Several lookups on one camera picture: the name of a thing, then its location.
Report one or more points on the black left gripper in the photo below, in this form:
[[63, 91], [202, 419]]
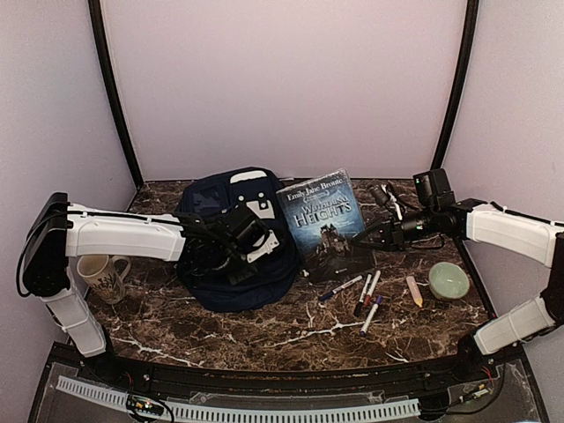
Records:
[[237, 278]]

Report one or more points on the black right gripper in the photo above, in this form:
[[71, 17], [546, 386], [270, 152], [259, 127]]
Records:
[[393, 235]]

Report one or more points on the Wuthering Heights dark book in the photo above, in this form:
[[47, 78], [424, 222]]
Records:
[[323, 215]]

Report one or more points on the navy blue student backpack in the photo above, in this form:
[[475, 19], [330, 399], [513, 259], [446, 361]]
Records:
[[202, 209]]

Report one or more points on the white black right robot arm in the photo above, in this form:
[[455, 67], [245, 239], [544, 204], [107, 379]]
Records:
[[479, 221]]

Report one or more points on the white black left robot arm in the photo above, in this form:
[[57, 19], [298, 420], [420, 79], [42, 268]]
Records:
[[64, 230]]

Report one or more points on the white marker blue cap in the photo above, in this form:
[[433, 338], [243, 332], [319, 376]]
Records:
[[339, 288]]

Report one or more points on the white marker red cap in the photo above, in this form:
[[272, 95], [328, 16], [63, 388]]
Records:
[[371, 289]]

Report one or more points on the white marker purple cap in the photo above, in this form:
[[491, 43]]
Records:
[[370, 316]]

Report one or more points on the white marker black cap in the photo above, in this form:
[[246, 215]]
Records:
[[359, 305]]

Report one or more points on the pale green ceramic bowl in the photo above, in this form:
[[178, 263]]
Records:
[[448, 281]]

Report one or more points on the cream patterned ceramic mug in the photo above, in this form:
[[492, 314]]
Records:
[[105, 275]]

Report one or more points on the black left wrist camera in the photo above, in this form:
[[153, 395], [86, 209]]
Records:
[[246, 228]]

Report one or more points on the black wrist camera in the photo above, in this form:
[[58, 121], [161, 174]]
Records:
[[246, 228], [433, 188]]

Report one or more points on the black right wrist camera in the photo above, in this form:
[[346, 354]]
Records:
[[433, 188]]

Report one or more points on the black front mounting rail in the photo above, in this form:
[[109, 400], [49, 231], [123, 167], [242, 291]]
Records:
[[412, 379]]

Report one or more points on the grey slotted cable duct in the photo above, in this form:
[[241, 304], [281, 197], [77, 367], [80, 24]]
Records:
[[208, 407]]

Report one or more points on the black right corner post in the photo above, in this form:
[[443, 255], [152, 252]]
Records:
[[457, 88]]

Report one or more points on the black corner post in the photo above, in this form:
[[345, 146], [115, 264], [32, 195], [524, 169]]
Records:
[[457, 88], [114, 101]]

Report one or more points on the black left corner post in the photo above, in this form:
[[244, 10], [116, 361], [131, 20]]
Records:
[[114, 101]]

